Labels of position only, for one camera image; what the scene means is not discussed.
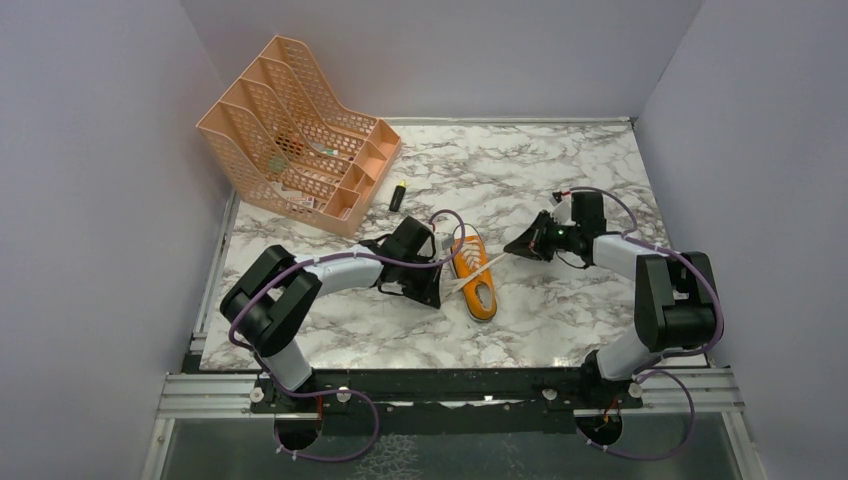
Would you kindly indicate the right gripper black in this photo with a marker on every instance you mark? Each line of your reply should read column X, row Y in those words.
column 532, row 242

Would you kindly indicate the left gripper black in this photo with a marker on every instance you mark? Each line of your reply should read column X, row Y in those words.
column 428, row 293

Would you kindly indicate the orange canvas sneaker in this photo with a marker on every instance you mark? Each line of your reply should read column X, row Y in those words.
column 481, row 311

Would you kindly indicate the white shoelace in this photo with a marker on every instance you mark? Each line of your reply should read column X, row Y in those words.
column 472, row 265

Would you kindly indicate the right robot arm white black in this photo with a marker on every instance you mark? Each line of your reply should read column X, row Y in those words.
column 676, row 311

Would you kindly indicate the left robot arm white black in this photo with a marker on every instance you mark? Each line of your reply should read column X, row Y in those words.
column 269, row 303

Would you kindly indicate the black marker yellow tip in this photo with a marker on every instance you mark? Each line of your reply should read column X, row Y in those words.
column 397, row 197

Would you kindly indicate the peach plastic file organizer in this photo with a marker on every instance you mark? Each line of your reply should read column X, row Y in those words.
column 289, row 146

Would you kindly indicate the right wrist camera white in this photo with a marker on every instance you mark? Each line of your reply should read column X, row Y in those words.
column 561, row 207

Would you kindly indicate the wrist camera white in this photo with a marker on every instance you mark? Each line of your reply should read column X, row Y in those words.
column 561, row 207
column 443, row 243

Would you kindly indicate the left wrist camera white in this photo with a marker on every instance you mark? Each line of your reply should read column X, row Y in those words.
column 443, row 243

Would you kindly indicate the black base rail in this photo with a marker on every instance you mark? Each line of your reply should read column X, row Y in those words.
column 444, row 401

